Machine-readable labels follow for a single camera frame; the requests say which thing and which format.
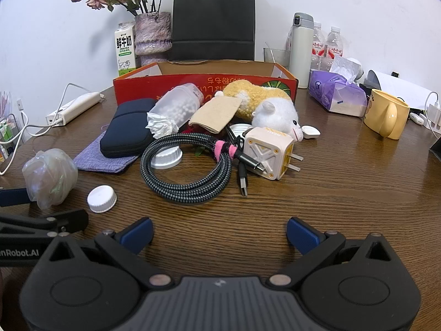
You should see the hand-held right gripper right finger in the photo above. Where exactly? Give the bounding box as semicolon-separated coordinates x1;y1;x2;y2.
267;217;395;290

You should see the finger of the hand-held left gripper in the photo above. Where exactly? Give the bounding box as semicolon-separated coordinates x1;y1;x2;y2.
0;209;89;239
0;188;30;208

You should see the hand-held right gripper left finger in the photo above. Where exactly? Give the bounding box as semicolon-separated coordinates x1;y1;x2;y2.
45;217;173;291

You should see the clear plastic bag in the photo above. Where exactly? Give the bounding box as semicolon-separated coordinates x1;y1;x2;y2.
21;148;79;211

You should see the black grey braided cable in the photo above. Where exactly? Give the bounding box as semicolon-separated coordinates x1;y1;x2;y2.
140;124;267;204

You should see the white yellow charger plug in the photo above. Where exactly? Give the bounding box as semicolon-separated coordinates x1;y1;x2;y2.
242;126;304;181

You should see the navy glasses case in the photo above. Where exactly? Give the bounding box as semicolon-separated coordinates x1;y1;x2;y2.
100;98;160;159

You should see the red knitted flower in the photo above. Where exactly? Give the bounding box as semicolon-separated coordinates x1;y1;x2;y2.
181;126;212;137

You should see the yellow white plush hamster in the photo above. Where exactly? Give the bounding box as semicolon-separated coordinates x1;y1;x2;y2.
214;79;304;143

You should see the red cardboard box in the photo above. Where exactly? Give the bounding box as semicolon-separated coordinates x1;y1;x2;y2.
113;60;299;108

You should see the brown wooden desktop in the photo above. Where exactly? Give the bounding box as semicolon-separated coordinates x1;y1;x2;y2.
0;83;441;278

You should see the small white bottle cap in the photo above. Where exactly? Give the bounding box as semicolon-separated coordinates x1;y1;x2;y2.
87;185;118;213

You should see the purple cloth pouch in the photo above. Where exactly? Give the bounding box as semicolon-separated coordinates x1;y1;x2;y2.
73;134;141;175

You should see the clear desk organiser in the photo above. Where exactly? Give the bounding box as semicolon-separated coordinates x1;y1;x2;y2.
0;90;25;175

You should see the ridged white lid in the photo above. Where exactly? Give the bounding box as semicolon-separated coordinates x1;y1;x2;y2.
150;146;183;170

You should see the white power strip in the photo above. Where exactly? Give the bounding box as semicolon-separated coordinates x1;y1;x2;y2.
46;92;101;125

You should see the crumpled white tissue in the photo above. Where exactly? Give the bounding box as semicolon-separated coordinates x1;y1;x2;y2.
146;113;180;141

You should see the frosted bottle with white beads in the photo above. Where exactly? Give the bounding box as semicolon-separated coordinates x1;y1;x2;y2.
147;82;205;126

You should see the brown cardboard cup sleeve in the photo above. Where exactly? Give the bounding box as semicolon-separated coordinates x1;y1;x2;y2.
188;96;243;134

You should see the purple tissue pack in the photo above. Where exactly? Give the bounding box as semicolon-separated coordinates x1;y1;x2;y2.
308;56;368;118

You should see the yellow mug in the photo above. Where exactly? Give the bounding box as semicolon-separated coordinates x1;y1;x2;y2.
363;89;410;140

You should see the white paper folder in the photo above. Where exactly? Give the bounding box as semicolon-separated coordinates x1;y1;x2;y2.
364;70;441;111

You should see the green white milk carton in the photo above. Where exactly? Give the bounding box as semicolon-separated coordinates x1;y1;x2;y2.
114;21;137;77

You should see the clear glass cup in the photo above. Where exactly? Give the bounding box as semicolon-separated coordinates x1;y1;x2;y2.
264;47;291;70

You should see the white thermos bottle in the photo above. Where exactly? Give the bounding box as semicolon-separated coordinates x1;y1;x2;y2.
289;12;314;89

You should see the clear plastic water bottle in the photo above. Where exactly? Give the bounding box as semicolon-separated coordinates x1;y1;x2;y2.
325;26;344;66
311;22;327;71

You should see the purple textured vase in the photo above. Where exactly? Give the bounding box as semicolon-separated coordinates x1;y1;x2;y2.
134;11;173;68

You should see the black paper bag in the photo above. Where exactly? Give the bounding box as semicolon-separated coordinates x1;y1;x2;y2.
168;0;256;62

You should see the white power cable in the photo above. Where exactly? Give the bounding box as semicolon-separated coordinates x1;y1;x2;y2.
17;83;92;137

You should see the white wall charger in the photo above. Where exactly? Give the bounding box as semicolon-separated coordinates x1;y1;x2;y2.
426;91;441;129

